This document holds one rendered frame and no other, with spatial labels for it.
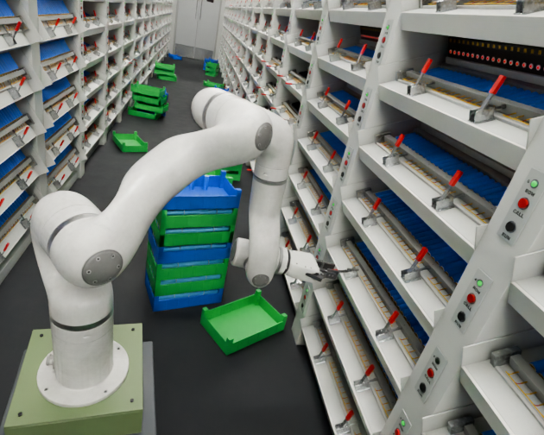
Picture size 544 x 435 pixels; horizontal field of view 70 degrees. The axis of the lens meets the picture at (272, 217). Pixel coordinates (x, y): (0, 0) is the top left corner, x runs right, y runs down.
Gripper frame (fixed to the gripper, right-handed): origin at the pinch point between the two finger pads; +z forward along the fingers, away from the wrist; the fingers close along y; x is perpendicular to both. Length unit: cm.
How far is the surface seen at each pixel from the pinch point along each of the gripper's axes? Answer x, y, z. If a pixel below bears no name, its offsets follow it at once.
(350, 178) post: 25.5, -18.0, 2.3
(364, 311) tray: -1.1, 16.2, 6.6
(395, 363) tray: -0.8, 35.2, 7.0
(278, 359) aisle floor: -51, -10, 3
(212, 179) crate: -4, -59, -35
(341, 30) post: 69, -88, 4
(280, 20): 68, -228, 2
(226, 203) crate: -4, -41, -30
